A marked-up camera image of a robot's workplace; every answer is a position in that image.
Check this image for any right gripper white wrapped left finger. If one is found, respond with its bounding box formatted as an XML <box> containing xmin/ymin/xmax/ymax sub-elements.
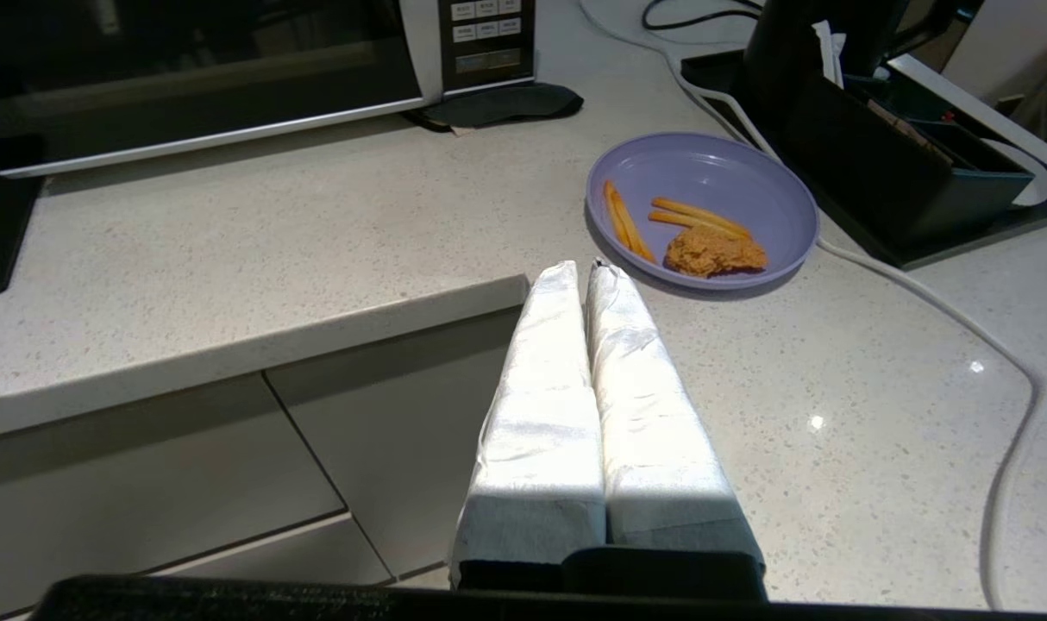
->
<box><xmin>450</xmin><ymin>260</ymin><xmax>609</xmax><ymax>589</ymax></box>

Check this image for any right gripper white wrapped right finger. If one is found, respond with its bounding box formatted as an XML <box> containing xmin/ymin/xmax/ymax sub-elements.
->
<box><xmin>586</xmin><ymin>259</ymin><xmax>766</xmax><ymax>572</ymax></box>

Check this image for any fried chicken piece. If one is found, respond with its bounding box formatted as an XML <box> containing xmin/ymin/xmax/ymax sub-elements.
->
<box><xmin>664</xmin><ymin>224</ymin><xmax>769</xmax><ymax>279</ymax></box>

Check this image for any orange french fry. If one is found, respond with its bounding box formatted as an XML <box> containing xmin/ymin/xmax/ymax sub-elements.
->
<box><xmin>603</xmin><ymin>179</ymin><xmax>659</xmax><ymax>265</ymax></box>
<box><xmin>651</xmin><ymin>197</ymin><xmax>754</xmax><ymax>240</ymax></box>
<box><xmin>647</xmin><ymin>210</ymin><xmax>718</xmax><ymax>232</ymax></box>

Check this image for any purple plate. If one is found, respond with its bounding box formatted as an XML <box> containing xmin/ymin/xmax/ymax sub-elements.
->
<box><xmin>585</xmin><ymin>131</ymin><xmax>822</xmax><ymax>292</ymax></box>

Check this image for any black glass microwave door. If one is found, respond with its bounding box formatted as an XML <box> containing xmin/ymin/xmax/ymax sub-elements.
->
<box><xmin>0</xmin><ymin>0</ymin><xmax>445</xmax><ymax>180</ymax></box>

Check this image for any silver microwave oven body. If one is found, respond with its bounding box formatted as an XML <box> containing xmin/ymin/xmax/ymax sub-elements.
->
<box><xmin>398</xmin><ymin>0</ymin><xmax>538</xmax><ymax>97</ymax></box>

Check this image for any grey cabinet door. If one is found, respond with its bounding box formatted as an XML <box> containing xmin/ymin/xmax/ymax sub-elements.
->
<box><xmin>0</xmin><ymin>371</ymin><xmax>349</xmax><ymax>605</ymax></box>
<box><xmin>140</xmin><ymin>513</ymin><xmax>397</xmax><ymax>589</ymax></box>
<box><xmin>265</xmin><ymin>306</ymin><xmax>535</xmax><ymax>580</ymax></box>

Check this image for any dark grey cloth pad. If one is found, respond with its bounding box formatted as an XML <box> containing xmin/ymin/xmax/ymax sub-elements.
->
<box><xmin>403</xmin><ymin>82</ymin><xmax>586</xmax><ymax>135</ymax></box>

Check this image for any black storage box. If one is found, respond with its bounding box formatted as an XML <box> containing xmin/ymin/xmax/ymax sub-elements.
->
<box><xmin>781</xmin><ymin>73</ymin><xmax>1036</xmax><ymax>253</ymax></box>

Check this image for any black appliance base tray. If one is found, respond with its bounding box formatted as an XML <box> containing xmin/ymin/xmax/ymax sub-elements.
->
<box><xmin>680</xmin><ymin>47</ymin><xmax>1047</xmax><ymax>271</ymax></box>

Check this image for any white paper napkin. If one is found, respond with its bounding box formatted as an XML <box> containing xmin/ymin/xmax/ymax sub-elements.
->
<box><xmin>812</xmin><ymin>19</ymin><xmax>849</xmax><ymax>89</ymax></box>

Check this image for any black induction cooktop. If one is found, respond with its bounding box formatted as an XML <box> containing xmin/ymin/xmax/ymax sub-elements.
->
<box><xmin>0</xmin><ymin>134</ymin><xmax>47</xmax><ymax>301</ymax></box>

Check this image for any white power cable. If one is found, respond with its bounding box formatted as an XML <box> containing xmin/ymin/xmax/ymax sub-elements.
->
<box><xmin>578</xmin><ymin>0</ymin><xmax>1047</xmax><ymax>610</ymax></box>

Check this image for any black power cable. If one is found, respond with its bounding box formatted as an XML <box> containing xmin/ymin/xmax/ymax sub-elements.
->
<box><xmin>642</xmin><ymin>0</ymin><xmax>766</xmax><ymax>32</ymax></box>

